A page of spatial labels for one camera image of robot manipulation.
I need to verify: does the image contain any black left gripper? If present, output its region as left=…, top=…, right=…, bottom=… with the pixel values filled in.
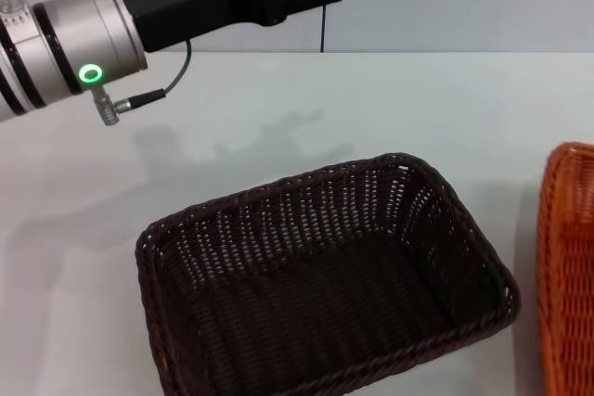
left=121, top=0, right=367, bottom=54

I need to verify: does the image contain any orange wicker basket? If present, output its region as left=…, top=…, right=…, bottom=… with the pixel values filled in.
left=536, top=141, right=594, bottom=396

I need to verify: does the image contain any dark vertical wall strip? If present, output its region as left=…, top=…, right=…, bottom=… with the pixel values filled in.
left=318, top=0, right=329, bottom=53

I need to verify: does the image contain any dark brown wicker basket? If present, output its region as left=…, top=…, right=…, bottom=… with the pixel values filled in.
left=136, top=151, right=522, bottom=396

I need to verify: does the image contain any grey cable with metal plug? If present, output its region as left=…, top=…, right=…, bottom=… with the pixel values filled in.
left=91, top=38, right=194, bottom=127

